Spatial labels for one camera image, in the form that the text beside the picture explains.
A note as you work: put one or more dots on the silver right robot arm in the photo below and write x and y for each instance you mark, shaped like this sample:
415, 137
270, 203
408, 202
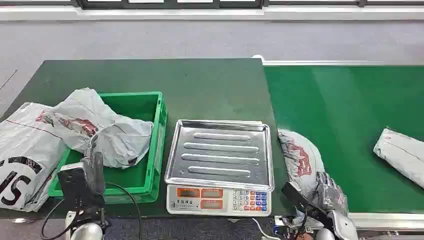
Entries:
342, 227

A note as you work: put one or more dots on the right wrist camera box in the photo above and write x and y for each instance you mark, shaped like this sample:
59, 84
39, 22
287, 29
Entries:
303, 202

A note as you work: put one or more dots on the white electronic scale body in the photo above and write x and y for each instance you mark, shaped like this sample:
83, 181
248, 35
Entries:
218, 200

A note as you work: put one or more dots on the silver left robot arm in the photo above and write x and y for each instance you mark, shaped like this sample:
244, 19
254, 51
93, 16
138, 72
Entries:
86, 232

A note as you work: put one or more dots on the grey parcel bag red print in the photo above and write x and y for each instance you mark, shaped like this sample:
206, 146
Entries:
299, 159

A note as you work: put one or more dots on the green plastic crate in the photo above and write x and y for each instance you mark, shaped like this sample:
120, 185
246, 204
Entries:
145, 109

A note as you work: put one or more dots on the crumpled grey parcel bag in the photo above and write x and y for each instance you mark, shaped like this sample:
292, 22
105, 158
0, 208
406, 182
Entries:
99, 119

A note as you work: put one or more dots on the green conveyor belt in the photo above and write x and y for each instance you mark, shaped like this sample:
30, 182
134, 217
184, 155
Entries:
344, 126

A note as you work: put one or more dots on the plain grey parcel bag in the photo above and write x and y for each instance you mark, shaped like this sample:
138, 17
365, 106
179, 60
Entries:
402, 152

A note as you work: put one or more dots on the silver conveyor frame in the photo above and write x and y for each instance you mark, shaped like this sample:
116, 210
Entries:
381, 220

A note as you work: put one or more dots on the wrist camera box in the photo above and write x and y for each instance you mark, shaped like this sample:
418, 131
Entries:
74, 185
303, 202

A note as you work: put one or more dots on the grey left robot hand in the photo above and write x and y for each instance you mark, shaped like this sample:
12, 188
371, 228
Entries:
94, 175

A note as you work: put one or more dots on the steel scale tray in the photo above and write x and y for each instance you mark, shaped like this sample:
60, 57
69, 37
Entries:
220, 155

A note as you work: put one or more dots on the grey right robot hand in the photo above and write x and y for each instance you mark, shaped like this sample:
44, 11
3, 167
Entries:
329, 193

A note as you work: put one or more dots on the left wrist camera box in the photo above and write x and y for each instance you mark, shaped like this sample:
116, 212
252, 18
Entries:
74, 185

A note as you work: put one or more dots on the grey parcel bag black letters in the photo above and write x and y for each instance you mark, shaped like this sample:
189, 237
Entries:
26, 142

